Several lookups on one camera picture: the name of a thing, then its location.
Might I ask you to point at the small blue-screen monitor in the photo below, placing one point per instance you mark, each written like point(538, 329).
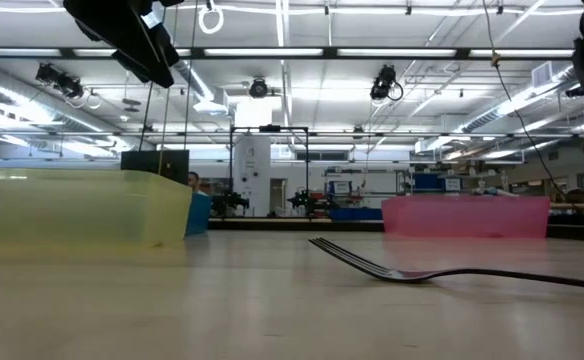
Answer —
point(340, 187)

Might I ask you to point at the grey rolled bundle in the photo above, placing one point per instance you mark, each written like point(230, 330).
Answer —
point(492, 191)

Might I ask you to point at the distant long table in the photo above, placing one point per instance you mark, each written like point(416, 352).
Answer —
point(252, 219)

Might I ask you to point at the ceiling-mounted black camera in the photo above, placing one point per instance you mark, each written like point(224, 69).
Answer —
point(383, 80)
point(258, 88)
point(59, 80)

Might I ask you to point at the large silver ceiling duct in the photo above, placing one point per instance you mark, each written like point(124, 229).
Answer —
point(22, 100)

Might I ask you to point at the distant black gantry frame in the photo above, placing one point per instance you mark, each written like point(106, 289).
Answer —
point(269, 128)

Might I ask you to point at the white pillar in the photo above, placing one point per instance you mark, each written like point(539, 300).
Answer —
point(252, 170)

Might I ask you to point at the black fork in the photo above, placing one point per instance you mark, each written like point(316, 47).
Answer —
point(402, 275)

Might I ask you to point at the yellow translucent plastic bin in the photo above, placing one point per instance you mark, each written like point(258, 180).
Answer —
point(72, 210)

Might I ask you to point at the black rectangular panel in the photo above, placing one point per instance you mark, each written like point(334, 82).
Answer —
point(147, 160)

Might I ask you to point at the blue storage crate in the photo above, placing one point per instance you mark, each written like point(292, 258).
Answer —
point(354, 214)

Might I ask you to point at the white duct vent grille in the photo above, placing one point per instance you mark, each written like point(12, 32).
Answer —
point(547, 74)

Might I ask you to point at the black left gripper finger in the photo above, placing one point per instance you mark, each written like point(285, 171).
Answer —
point(167, 50)
point(144, 60)

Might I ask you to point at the blue storage box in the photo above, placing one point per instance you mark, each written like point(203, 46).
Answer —
point(428, 181)

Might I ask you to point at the red translucent plastic bin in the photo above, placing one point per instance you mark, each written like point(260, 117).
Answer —
point(467, 217)

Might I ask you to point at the blue plastic bin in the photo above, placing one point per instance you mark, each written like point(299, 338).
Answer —
point(198, 215)

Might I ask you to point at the metal-framed workbench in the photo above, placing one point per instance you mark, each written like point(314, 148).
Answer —
point(582, 205)

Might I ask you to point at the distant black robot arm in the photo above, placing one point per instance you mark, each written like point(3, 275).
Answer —
point(304, 200)
point(229, 201)

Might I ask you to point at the person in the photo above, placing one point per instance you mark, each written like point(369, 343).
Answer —
point(194, 181)

